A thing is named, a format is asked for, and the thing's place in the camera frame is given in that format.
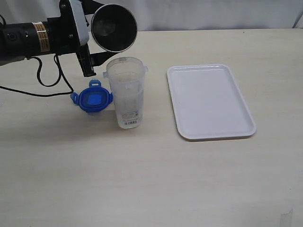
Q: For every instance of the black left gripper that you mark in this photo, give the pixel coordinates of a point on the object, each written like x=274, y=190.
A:
x=64, y=38

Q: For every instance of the stainless steel tumbler cup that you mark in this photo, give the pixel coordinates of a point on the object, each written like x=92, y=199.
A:
x=114, y=28

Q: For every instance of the blue plastic container lid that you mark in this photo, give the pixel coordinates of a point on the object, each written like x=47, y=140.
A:
x=93, y=99

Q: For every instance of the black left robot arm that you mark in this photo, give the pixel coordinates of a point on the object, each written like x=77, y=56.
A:
x=23, y=41

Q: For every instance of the tall clear plastic container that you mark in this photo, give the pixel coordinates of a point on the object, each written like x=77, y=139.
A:
x=126, y=76

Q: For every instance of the white backdrop curtain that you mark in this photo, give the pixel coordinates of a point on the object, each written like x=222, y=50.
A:
x=156, y=15

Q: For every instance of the white rectangular plastic tray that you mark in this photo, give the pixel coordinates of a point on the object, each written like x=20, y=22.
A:
x=208, y=104

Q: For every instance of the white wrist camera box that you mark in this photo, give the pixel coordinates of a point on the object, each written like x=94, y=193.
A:
x=80, y=21

